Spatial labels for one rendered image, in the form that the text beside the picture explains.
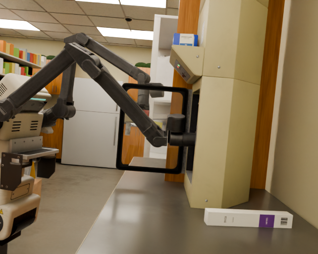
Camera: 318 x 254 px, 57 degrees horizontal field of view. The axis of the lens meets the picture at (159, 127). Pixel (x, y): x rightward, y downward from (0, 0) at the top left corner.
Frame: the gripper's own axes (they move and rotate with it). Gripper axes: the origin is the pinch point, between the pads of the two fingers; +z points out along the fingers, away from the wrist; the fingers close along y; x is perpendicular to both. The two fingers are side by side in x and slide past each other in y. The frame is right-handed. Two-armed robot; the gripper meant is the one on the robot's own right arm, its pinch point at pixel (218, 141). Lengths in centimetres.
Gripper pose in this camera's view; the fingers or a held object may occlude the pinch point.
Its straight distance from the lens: 119.3
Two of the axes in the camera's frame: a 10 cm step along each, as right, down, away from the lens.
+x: -0.6, 10.0, 0.6
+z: 10.0, 0.6, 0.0
